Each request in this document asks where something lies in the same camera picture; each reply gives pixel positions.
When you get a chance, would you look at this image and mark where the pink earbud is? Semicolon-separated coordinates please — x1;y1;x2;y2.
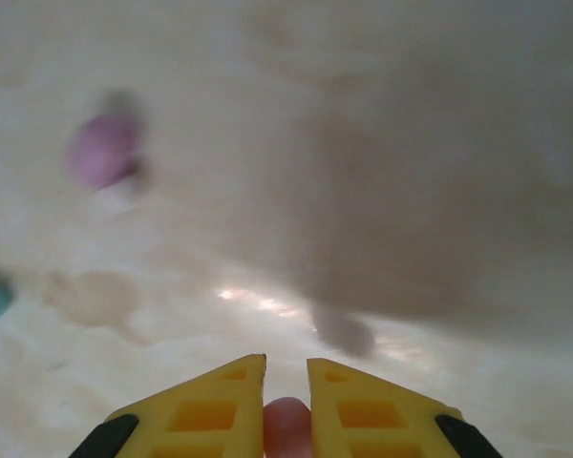
262;396;314;458
65;112;147;204

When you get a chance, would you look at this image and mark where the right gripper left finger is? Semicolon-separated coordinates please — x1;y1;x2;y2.
75;352;267;458

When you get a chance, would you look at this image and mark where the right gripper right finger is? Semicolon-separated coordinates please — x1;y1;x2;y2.
307;357;500;458

